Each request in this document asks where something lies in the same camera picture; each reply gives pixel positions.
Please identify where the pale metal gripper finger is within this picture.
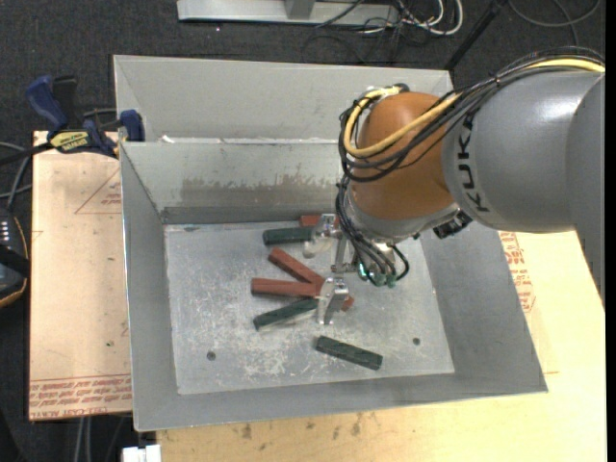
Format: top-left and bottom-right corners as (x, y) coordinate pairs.
(302, 214), (341, 260)
(315, 276), (350, 327)

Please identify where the dark green flat block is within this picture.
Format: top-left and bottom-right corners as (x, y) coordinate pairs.
(262, 226), (315, 246)
(314, 334), (385, 372)
(251, 297), (320, 333)

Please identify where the grey metal bin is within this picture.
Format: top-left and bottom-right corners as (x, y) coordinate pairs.
(113, 54), (549, 433)

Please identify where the brown cardboard board, red print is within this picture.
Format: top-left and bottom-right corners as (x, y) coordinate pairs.
(28, 130), (562, 423)

